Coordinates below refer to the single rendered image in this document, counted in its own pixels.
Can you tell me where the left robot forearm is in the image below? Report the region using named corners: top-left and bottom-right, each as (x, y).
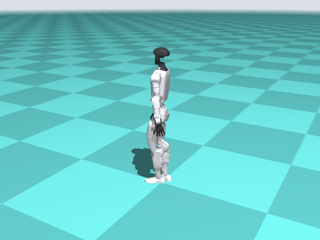
top-left (151, 97), bottom-right (161, 124)

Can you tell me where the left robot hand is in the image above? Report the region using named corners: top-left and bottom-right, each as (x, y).
top-left (153, 118), bottom-right (165, 137)

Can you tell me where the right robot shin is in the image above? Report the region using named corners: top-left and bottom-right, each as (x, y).
top-left (161, 142), bottom-right (170, 176)

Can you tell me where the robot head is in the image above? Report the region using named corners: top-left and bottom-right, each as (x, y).
top-left (153, 47), bottom-right (170, 72)

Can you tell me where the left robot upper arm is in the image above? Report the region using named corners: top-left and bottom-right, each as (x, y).
top-left (150, 72), bottom-right (162, 102)

